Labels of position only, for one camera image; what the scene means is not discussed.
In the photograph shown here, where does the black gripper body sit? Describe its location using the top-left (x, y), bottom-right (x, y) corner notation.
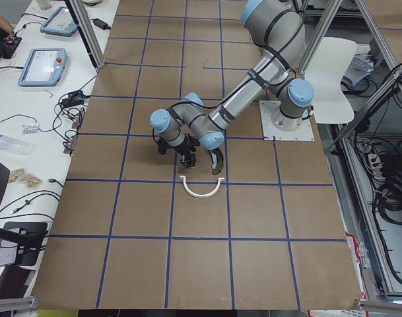
top-left (156, 134), bottom-right (200, 162)

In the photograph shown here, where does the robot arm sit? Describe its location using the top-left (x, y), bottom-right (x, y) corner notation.
top-left (150, 1), bottom-right (314, 175)

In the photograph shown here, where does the olive brake shoe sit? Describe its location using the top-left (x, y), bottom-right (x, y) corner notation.
top-left (209, 148), bottom-right (224, 175)

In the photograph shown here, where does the white curved plastic part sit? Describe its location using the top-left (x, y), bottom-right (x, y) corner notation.
top-left (179, 176), bottom-right (226, 199)

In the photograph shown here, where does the black power adapter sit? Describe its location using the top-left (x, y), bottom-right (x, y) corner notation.
top-left (92, 18), bottom-right (111, 30)

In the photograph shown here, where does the plastic water bottle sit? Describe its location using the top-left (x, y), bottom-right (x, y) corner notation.
top-left (0, 134), bottom-right (35, 155)

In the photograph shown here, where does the teach pendant near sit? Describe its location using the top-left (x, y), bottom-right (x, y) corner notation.
top-left (18, 48), bottom-right (67, 87)

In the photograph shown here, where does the teach pendant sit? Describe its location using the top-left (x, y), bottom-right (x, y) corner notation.
top-left (40, 7), bottom-right (77, 37)
top-left (18, 48), bottom-right (67, 87)

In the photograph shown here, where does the white chair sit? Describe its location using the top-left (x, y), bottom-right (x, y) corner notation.
top-left (305, 37), bottom-right (357, 124)

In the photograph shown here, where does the teach pendant far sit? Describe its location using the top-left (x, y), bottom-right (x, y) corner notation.
top-left (40, 7), bottom-right (77, 37)

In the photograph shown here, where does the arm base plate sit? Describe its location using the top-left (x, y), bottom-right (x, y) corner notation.
top-left (259, 100), bottom-right (314, 141)

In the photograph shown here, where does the aluminium frame post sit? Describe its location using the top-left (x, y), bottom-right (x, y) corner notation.
top-left (65, 0), bottom-right (105, 69)

